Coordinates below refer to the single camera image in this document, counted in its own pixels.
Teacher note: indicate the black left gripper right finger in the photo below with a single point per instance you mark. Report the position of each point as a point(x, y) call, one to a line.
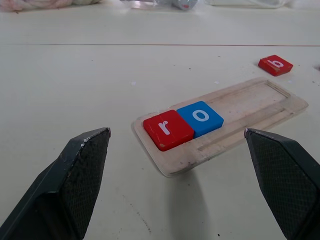
point(285, 180)

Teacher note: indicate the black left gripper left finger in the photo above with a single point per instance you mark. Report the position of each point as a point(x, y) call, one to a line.
point(82, 175)

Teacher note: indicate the red b letter tile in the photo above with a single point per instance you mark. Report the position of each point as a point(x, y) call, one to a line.
point(275, 65)

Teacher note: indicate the light wooden letter tray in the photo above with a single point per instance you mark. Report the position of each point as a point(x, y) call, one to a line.
point(250, 110)

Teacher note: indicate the red r letter tile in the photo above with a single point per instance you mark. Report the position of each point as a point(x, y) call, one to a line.
point(172, 136)

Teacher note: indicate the blue o letter tile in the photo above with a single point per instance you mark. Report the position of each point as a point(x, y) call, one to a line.
point(200, 122)

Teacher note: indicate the plastic bag with pink cloth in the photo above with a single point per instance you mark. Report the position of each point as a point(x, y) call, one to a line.
point(37, 3)

